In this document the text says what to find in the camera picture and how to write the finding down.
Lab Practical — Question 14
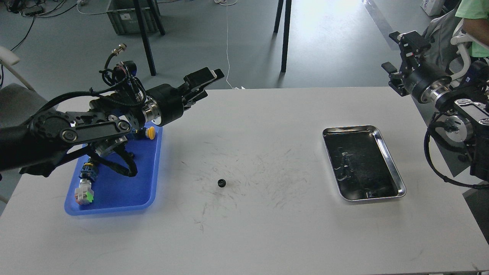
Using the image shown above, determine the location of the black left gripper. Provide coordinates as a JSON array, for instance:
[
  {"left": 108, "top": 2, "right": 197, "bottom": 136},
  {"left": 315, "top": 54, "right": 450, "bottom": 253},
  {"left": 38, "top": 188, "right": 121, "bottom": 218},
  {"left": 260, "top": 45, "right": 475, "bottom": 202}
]
[{"left": 142, "top": 67, "right": 225, "bottom": 126}]

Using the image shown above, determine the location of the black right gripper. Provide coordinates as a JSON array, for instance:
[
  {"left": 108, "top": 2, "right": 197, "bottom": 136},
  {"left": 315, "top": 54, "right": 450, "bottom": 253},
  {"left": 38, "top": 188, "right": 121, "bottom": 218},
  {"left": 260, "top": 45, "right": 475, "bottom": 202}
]
[{"left": 381, "top": 30, "right": 452, "bottom": 104}]

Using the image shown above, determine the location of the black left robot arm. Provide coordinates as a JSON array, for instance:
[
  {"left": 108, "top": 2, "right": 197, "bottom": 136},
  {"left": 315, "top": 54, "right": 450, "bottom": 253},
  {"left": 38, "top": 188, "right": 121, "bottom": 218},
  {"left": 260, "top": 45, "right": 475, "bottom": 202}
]
[{"left": 1, "top": 44, "right": 225, "bottom": 177}]

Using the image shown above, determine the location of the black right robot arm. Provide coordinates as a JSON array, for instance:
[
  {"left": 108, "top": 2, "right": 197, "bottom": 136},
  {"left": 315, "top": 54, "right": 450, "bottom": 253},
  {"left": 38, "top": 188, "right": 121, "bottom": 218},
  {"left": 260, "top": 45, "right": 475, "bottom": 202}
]
[{"left": 382, "top": 31, "right": 489, "bottom": 189}]

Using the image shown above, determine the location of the grey backpack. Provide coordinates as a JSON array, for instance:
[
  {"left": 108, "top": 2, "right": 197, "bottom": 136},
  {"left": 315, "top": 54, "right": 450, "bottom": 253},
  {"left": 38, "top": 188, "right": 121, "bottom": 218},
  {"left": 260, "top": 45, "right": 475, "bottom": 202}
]
[{"left": 421, "top": 9, "right": 461, "bottom": 73}]

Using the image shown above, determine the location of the white chair right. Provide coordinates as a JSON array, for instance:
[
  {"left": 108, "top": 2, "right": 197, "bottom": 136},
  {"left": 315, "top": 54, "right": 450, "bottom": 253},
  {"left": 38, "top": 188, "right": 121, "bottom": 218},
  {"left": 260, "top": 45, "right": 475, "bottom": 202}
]
[{"left": 450, "top": 21, "right": 478, "bottom": 81}]

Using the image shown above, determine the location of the person in green shirt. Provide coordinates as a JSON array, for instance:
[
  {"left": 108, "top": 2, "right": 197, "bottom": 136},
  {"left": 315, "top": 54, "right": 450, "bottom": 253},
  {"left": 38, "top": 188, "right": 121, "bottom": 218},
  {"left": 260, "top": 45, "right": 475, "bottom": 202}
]
[{"left": 455, "top": 0, "right": 489, "bottom": 59}]

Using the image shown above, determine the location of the black table leg left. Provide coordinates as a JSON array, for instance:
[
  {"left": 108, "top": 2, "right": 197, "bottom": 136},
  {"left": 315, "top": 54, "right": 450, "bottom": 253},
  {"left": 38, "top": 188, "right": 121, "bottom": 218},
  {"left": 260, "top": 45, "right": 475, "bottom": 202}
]
[{"left": 133, "top": 0, "right": 166, "bottom": 76}]

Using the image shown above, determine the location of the dark plastic crate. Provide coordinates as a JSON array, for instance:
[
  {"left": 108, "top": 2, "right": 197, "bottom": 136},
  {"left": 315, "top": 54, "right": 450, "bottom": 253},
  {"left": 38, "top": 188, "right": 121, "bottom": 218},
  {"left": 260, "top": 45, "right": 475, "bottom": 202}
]
[{"left": 106, "top": 0, "right": 159, "bottom": 35}]

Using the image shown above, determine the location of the steel tray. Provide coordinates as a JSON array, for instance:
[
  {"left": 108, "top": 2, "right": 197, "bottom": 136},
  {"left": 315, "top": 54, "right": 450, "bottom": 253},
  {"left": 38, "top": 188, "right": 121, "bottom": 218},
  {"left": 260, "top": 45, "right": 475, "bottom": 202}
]
[{"left": 322, "top": 125, "right": 406, "bottom": 202}]

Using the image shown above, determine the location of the black table legs middle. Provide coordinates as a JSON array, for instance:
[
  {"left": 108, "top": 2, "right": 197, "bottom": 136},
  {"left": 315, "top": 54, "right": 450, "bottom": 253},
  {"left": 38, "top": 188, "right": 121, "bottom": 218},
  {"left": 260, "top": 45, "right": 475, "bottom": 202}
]
[{"left": 274, "top": 0, "right": 292, "bottom": 74}]

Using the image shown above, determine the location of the blue plastic tray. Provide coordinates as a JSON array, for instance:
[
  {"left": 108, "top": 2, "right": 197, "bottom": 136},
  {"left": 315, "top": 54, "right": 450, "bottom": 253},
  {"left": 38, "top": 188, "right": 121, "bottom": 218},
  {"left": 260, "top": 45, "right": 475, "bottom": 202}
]
[{"left": 64, "top": 122, "right": 164, "bottom": 216}]

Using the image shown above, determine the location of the white cable on floor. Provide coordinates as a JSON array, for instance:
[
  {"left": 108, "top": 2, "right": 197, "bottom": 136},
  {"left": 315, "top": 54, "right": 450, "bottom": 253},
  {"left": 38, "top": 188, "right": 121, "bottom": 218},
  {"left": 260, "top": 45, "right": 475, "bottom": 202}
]
[{"left": 214, "top": 0, "right": 246, "bottom": 90}]

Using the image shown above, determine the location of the yellow push button switch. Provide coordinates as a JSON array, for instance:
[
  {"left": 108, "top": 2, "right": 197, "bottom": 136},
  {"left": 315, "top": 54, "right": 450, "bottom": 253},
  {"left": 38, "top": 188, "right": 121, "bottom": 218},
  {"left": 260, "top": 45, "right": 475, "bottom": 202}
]
[{"left": 131, "top": 126, "right": 157, "bottom": 140}]

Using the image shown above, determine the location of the green push button switch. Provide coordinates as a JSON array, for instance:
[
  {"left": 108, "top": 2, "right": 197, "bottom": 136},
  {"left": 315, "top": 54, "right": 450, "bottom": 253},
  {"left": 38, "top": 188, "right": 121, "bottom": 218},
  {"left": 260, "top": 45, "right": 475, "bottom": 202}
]
[{"left": 78, "top": 158, "right": 99, "bottom": 183}]

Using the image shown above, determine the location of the green illuminated square switch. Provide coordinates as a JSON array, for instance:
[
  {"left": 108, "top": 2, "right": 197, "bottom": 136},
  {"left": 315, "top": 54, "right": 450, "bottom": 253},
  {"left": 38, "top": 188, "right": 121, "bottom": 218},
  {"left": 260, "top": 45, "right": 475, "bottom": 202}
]
[{"left": 74, "top": 179, "right": 94, "bottom": 205}]

